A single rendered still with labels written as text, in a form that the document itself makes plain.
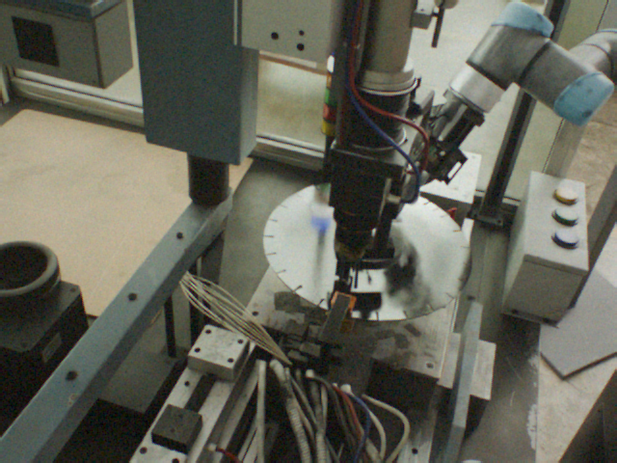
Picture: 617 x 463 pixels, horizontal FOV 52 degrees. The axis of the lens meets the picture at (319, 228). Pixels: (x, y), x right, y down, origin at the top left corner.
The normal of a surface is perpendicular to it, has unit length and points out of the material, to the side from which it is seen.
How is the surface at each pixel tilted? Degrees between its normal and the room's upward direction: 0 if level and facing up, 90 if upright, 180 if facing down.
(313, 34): 90
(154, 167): 0
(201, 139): 90
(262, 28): 90
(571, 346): 0
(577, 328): 0
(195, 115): 90
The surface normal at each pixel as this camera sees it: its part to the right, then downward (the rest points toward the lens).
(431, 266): 0.09, -0.77
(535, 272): -0.29, 0.58
